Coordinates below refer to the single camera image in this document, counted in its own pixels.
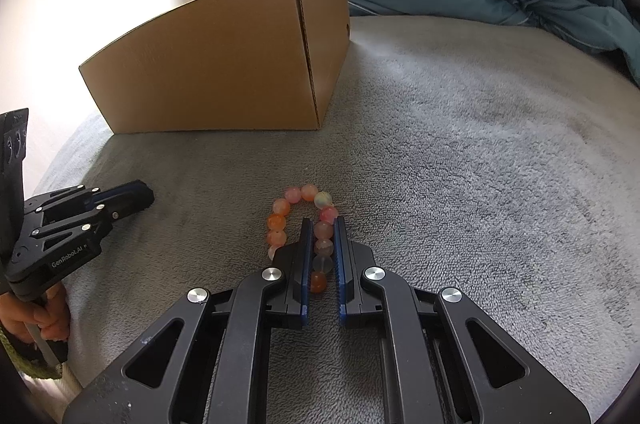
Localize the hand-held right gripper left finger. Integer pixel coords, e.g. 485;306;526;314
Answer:
62;218;312;424

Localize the brown cardboard box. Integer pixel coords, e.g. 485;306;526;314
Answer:
78;0;351;135

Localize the person's left hand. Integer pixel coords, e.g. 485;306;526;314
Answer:
0;284;70;345

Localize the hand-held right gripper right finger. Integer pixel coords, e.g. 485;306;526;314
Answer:
334;216;596;424

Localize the pink bead bracelet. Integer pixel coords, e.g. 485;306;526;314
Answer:
266;185;337;295

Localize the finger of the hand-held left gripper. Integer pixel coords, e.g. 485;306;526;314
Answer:
27;180;153;212
30;198;155;255

